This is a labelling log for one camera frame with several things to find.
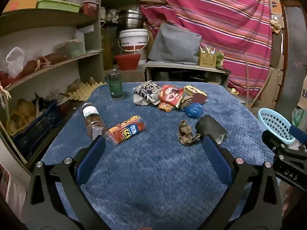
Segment green plastic bag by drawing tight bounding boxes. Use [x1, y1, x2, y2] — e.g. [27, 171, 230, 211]
[291, 108, 305, 126]

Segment green leafy vegetables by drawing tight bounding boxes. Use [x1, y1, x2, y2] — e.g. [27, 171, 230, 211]
[215, 50, 224, 67]

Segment white plastic bag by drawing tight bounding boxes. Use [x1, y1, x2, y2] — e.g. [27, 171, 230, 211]
[6, 47, 26, 78]

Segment low wooden cabinet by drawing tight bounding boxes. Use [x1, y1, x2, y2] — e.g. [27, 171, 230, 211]
[144, 61, 231, 91]

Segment gold patterned box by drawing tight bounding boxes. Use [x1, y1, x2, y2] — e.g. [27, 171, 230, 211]
[183, 85, 208, 99]

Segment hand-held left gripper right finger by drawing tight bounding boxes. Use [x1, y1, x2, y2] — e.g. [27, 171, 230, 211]
[201, 134, 285, 230]

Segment cardboard box with dark label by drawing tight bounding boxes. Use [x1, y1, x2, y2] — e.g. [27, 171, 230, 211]
[267, 0, 285, 17]

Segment brown glass jar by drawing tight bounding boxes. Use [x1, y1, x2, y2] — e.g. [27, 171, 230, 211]
[81, 103, 108, 140]

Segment orange box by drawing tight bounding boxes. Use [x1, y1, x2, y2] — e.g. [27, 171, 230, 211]
[2, 0, 38, 13]

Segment wooden utensil holder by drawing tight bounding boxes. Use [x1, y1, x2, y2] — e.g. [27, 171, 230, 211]
[198, 45, 217, 69]

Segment clear plastic container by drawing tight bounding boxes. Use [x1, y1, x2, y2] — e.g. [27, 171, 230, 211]
[54, 38, 85, 58]

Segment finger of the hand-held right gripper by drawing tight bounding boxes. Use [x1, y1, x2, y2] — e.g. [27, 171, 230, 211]
[261, 129, 292, 154]
[288, 125, 307, 149]

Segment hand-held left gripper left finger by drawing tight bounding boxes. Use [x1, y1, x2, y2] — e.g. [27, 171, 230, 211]
[23, 135, 113, 230]

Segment wooden shelf unit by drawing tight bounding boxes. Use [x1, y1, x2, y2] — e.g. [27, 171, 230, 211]
[0, 0, 106, 170]

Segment yellow mesh bag of potatoes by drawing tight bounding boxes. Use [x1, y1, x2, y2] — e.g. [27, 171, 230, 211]
[6, 98, 36, 135]

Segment green plastic container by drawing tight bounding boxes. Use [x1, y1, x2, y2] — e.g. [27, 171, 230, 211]
[36, 0, 82, 13]

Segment sweet potato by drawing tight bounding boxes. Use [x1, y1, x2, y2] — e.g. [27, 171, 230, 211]
[37, 53, 68, 64]
[19, 60, 39, 77]

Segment orange cracker packet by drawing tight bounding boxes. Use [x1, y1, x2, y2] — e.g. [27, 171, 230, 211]
[105, 115, 146, 145]

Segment red plastic basin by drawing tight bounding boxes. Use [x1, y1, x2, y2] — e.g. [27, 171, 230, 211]
[115, 54, 141, 70]

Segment blue plastic bag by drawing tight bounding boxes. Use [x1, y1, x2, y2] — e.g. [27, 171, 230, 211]
[184, 103, 203, 118]

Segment green glass bottle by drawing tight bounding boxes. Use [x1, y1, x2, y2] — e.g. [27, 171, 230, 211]
[107, 69, 124, 100]

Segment grey cushion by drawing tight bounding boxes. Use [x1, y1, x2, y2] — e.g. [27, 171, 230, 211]
[148, 23, 202, 65]

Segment light blue plastic basket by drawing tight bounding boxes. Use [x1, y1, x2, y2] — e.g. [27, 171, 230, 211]
[258, 108, 296, 145]

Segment pink striped cloth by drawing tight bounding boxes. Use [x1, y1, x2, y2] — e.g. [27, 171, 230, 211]
[135, 0, 274, 99]

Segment red snack packet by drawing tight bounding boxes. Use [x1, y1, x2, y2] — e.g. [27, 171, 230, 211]
[158, 84, 185, 113]

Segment flattened cardboard boxes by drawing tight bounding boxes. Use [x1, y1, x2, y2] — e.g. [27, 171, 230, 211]
[260, 53, 287, 109]

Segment white plastic bucket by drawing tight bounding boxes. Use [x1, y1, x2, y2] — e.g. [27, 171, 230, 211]
[118, 29, 149, 65]

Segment black and white snack packet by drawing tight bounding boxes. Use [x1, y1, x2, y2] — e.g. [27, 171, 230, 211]
[133, 80, 162, 106]

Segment steel cooking pot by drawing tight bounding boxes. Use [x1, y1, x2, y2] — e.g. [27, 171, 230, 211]
[116, 10, 144, 30]

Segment dark blue plastic crate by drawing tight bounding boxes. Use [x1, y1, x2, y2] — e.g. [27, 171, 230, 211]
[12, 99, 64, 154]

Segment wooden framed door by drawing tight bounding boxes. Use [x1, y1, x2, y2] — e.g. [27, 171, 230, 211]
[281, 0, 307, 111]

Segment printed cardboard box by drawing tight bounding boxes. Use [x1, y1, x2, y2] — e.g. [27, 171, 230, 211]
[297, 74, 307, 108]

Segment dark grey foil packet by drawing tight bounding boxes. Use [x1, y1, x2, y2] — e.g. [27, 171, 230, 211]
[195, 114, 229, 145]

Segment small brown wrapper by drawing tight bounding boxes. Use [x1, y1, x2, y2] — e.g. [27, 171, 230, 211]
[179, 95, 193, 109]

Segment yellow egg tray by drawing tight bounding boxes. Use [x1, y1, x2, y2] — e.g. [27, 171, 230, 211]
[67, 80, 107, 101]

